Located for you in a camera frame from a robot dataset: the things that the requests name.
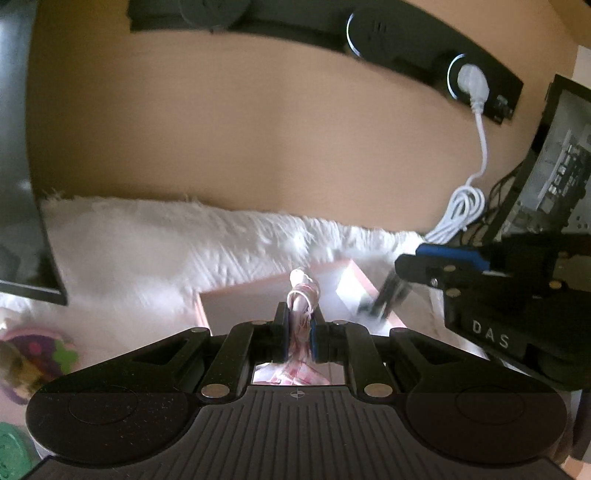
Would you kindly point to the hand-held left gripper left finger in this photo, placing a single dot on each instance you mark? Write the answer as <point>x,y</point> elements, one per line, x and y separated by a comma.
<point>283,334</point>

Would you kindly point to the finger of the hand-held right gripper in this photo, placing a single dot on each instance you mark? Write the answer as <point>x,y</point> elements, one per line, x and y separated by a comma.
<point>455,256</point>
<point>418,270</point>

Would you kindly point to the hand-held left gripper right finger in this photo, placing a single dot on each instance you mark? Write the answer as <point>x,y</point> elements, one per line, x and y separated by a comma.
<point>316,339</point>

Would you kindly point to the dark blurred object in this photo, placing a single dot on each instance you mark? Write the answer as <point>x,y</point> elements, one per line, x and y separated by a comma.
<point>383,300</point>

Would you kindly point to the pink cardboard box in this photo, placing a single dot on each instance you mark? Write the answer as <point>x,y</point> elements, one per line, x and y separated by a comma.
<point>226,307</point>

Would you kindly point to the open computer case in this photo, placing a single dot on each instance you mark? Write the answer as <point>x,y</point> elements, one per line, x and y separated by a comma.
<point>561,161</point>

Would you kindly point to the white fringed cloth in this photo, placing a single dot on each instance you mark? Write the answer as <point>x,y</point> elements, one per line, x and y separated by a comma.
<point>161,240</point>

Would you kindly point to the black power strip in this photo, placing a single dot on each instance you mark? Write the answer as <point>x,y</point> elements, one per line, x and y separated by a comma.
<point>397,50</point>

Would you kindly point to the colourful plush toy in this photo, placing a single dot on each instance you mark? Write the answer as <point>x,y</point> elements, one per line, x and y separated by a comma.
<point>32,353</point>

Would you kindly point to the green round object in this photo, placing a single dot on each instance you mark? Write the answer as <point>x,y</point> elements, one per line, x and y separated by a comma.
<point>14,450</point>

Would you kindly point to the black monitor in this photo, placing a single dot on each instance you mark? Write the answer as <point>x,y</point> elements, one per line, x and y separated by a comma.
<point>18,184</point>

